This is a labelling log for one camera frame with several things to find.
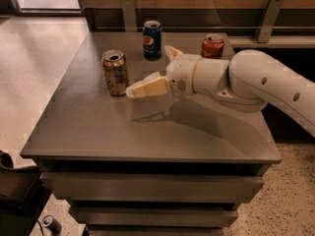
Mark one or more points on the can on floor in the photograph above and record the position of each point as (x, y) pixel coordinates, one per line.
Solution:
(52, 224)

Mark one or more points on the red Coca-Cola can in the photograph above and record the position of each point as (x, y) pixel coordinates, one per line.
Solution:
(212, 46)

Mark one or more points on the grey drawer cabinet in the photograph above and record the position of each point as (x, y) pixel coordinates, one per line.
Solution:
(156, 166)

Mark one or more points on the orange gold soda can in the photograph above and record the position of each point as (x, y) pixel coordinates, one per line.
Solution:
(114, 66)

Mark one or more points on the metal wall bracket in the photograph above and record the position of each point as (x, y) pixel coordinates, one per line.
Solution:
(129, 15)
(264, 31)

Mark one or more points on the dark bag on floor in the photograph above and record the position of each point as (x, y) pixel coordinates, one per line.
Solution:
(22, 197)

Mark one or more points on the right metal wall bracket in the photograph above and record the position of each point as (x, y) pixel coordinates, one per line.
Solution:
(264, 31)

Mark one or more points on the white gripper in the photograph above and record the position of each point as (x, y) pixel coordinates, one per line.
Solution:
(181, 71)

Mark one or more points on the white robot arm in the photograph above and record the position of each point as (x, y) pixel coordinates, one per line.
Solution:
(247, 82)

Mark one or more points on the left metal wall bracket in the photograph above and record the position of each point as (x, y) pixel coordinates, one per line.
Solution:
(129, 15)

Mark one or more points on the blue Pepsi can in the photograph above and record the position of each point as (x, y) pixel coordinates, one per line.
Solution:
(152, 40)

